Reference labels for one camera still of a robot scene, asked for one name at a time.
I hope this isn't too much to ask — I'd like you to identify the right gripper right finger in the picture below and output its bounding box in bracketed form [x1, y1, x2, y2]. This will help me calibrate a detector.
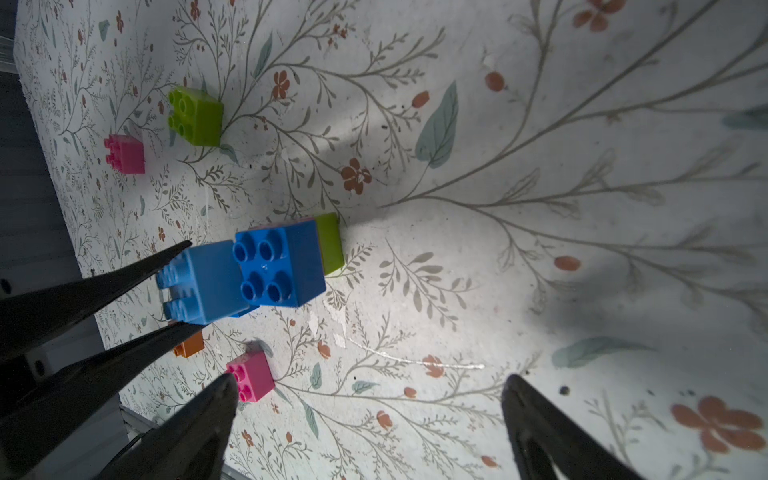
[501, 374, 639, 479]

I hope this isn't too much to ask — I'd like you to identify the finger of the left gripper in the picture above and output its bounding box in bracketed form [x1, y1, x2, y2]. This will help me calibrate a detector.
[1, 240, 192, 362]
[1, 323, 203, 477]

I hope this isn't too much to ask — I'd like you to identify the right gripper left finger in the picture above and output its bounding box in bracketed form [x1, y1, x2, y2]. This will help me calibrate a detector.
[97, 373, 239, 479]

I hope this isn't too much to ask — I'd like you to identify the light blue long lego brick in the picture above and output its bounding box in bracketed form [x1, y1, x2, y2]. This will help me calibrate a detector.
[155, 240, 257, 325]

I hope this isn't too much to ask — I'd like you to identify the green lego brick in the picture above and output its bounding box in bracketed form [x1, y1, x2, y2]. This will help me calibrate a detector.
[168, 86, 224, 147]
[314, 213, 344, 276]

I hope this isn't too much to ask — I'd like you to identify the pink lego brick lower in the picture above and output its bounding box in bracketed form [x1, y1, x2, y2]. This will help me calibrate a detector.
[227, 351, 275, 403]

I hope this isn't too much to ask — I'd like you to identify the pink lego brick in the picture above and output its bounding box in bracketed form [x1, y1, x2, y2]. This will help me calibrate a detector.
[103, 134, 145, 175]
[227, 351, 275, 403]

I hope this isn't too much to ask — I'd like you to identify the orange lego brick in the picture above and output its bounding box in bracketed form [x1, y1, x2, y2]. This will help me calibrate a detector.
[173, 331, 205, 358]

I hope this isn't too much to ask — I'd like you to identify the pink lego brick upper left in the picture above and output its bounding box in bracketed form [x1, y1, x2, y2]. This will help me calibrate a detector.
[103, 134, 145, 175]

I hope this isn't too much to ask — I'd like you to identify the floral table mat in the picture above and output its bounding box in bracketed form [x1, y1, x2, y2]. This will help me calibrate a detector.
[14, 1, 767, 479]

